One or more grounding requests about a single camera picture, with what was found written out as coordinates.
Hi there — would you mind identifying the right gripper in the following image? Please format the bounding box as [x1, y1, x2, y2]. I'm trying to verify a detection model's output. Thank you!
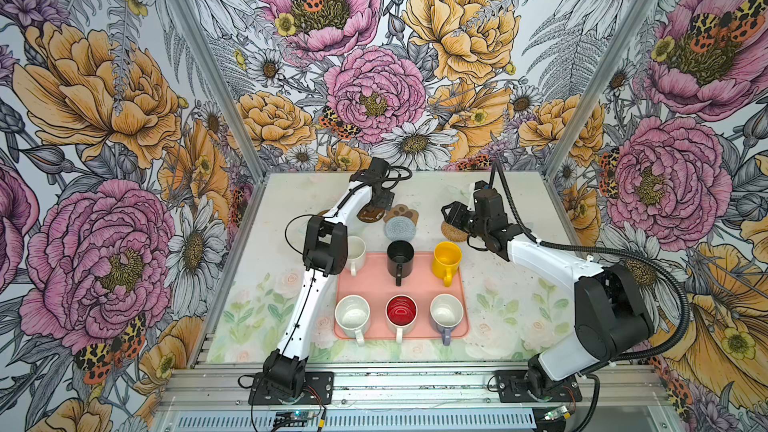
[441, 200, 490, 238]

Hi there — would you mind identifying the woven rattan round coaster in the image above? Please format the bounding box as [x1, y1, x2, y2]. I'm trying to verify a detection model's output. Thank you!
[441, 221, 468, 243]

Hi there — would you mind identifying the dark brown round coaster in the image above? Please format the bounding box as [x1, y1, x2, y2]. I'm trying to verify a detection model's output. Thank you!
[357, 205, 386, 224]

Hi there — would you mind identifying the brown paw shaped coaster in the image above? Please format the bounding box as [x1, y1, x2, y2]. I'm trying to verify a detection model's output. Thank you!
[383, 204, 419, 225]

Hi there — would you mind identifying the grey round felt coaster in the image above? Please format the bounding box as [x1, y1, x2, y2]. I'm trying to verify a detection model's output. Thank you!
[384, 216, 417, 242]

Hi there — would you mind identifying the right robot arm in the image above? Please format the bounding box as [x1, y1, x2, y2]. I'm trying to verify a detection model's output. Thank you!
[441, 181, 653, 399]

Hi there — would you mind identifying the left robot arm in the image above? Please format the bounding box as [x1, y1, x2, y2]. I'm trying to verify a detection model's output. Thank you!
[252, 158, 412, 401]

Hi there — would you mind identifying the yellow mug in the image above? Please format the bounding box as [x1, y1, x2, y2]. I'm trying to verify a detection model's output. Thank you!
[431, 241, 462, 287]

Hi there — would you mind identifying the white mug back left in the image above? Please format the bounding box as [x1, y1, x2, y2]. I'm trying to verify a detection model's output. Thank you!
[346, 236, 367, 277]

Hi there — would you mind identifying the black mug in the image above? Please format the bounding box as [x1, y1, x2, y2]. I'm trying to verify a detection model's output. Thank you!
[387, 240, 415, 287]

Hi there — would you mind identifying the white lavender mug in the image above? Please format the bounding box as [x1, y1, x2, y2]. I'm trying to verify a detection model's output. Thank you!
[429, 294, 464, 346]

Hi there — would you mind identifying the pink silicone tray mat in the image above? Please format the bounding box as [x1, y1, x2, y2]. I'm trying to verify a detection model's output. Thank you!
[333, 251, 471, 341]

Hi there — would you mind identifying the red inside mug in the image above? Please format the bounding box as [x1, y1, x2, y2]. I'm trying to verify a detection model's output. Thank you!
[385, 295, 418, 344]

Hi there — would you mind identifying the white mug front left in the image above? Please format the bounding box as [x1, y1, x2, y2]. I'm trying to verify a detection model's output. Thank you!
[334, 295, 371, 347]

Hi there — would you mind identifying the right circuit board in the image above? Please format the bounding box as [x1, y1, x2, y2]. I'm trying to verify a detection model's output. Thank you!
[542, 405, 570, 421]

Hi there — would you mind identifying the circuit board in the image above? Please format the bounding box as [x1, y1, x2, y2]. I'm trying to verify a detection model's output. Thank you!
[542, 405, 570, 421]
[271, 410, 320, 432]

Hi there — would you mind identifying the left circuit board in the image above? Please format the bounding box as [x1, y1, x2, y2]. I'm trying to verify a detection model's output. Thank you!
[271, 410, 320, 432]

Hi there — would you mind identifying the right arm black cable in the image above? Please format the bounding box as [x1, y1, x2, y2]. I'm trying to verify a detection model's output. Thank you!
[488, 158, 692, 432]

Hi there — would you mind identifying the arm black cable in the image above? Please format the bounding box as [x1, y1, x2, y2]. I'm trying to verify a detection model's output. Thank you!
[488, 158, 692, 432]
[236, 166, 415, 391]

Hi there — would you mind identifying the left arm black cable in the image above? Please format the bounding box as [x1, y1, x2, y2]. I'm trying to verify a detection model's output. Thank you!
[236, 166, 415, 391]

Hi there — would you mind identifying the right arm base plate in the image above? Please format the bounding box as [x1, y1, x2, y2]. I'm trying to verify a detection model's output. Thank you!
[488, 369, 583, 404]

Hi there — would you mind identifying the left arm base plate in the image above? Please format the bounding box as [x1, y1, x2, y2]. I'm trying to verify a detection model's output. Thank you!
[247, 372, 335, 406]

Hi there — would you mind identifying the aluminium front rail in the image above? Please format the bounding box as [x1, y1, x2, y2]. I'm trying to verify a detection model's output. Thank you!
[157, 362, 669, 412]

